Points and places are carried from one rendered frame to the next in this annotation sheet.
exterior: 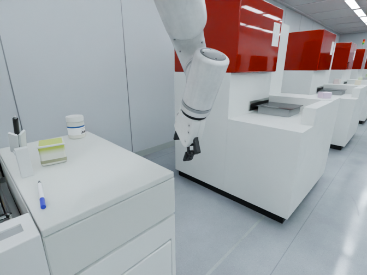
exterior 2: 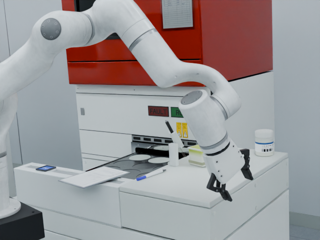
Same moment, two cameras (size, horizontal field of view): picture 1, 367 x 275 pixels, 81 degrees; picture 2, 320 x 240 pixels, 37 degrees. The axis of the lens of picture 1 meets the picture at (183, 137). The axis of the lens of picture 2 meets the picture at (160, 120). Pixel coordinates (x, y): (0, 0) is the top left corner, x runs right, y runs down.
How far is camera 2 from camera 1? 1.28 m
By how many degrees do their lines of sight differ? 79
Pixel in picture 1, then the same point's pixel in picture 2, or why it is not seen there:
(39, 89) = not seen: outside the picture
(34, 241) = (115, 189)
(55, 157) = (196, 160)
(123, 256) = not seen: outside the picture
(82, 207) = (142, 188)
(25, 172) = (172, 162)
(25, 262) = (111, 198)
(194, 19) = (153, 77)
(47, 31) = not seen: outside the picture
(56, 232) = (125, 192)
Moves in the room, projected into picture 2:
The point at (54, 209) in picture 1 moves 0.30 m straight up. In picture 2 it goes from (137, 183) to (131, 94)
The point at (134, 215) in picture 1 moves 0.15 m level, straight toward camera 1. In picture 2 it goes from (169, 217) to (123, 228)
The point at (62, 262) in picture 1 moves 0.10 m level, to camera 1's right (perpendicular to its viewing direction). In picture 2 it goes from (125, 214) to (128, 225)
